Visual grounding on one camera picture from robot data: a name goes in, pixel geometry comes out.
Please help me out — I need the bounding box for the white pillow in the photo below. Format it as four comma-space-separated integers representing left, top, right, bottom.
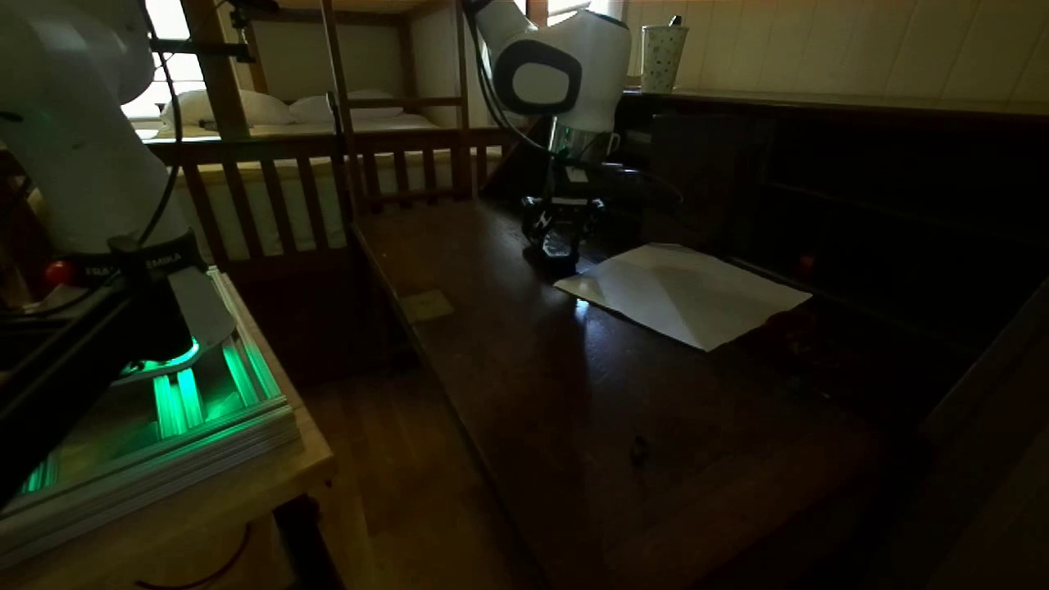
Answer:
158, 84, 341, 131

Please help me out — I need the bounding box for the wooden bed railing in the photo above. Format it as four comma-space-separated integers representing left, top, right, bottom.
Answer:
141, 120, 530, 268

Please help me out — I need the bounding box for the white speckled paper cup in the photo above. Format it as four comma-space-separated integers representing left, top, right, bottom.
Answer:
636, 20, 691, 97

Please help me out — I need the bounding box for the dark wooden secretary desk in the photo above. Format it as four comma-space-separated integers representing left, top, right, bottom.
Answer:
349, 84, 1049, 590

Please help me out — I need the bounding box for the white paper sheet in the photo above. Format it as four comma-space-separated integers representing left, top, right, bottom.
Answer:
552, 240, 815, 353

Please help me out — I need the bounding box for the wooden bunk bed frame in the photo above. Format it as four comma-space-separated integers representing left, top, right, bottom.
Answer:
161, 0, 553, 210

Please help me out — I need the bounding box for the black control box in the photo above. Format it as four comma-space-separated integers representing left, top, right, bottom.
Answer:
0, 274, 168, 507

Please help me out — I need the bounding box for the red emergency stop button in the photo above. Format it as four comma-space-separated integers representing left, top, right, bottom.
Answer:
36, 257, 78, 296

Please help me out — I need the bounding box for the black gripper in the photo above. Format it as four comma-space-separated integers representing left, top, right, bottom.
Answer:
522, 173, 594, 264

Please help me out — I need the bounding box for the light wooden robot table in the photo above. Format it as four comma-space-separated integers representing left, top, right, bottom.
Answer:
0, 259, 379, 590

